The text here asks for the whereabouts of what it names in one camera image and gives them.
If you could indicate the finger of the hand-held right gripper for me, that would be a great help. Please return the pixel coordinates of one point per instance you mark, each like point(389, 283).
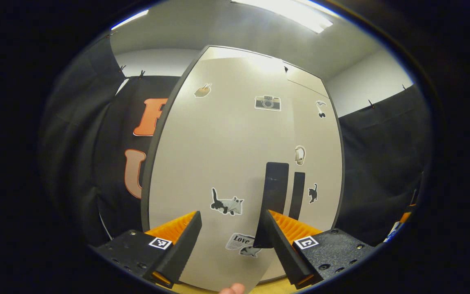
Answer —
point(408, 213)

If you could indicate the white cabinet door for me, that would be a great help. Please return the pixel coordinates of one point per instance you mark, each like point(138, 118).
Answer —
point(320, 163)
point(218, 143)

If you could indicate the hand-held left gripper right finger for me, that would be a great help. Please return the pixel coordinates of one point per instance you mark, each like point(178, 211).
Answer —
point(282, 249)

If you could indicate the black backdrop cloth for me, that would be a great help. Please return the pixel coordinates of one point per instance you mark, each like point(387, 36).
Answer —
point(382, 163)

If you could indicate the wide ceiling light panel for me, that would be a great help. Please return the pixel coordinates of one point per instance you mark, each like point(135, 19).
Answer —
point(292, 12)

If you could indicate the narrow ceiling light strip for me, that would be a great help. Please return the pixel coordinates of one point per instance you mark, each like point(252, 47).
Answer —
point(131, 19)

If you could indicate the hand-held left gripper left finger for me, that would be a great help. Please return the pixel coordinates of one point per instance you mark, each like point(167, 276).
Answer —
point(182, 249)

